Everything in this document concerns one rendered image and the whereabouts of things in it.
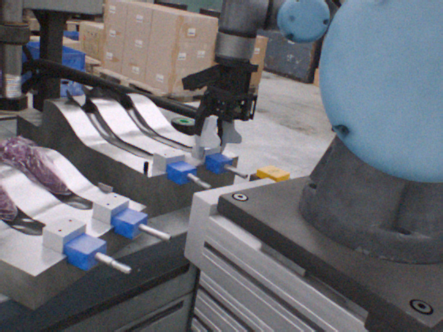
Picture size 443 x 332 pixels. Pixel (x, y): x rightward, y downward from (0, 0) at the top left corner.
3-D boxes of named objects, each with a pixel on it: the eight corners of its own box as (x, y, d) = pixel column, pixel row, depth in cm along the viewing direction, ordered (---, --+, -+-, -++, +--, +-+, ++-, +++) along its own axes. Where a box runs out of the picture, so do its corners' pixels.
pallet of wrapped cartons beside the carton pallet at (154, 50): (212, 102, 534) (226, 18, 501) (160, 107, 474) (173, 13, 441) (143, 76, 604) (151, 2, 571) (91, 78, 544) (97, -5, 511)
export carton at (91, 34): (130, 62, 607) (134, 31, 593) (100, 62, 576) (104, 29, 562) (104, 52, 647) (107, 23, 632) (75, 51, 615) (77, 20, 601)
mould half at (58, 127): (232, 192, 106) (243, 136, 101) (144, 220, 87) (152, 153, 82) (103, 126, 135) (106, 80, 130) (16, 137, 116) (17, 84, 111)
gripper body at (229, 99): (229, 126, 88) (240, 63, 84) (196, 114, 93) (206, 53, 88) (253, 122, 93) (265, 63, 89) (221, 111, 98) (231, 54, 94)
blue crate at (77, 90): (86, 95, 468) (87, 74, 461) (48, 99, 436) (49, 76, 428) (52, 81, 501) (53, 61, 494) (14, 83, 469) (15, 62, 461)
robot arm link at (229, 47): (209, 30, 87) (236, 32, 93) (205, 54, 89) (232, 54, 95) (239, 37, 83) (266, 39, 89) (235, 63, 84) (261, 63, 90)
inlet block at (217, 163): (251, 186, 95) (256, 162, 93) (236, 191, 91) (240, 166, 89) (205, 164, 102) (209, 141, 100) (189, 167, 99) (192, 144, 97)
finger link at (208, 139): (207, 167, 90) (222, 122, 89) (186, 156, 94) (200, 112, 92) (217, 167, 93) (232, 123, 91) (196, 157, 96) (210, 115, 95)
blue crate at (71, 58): (86, 75, 461) (87, 53, 453) (50, 77, 430) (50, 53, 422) (52, 62, 493) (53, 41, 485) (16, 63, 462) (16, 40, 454)
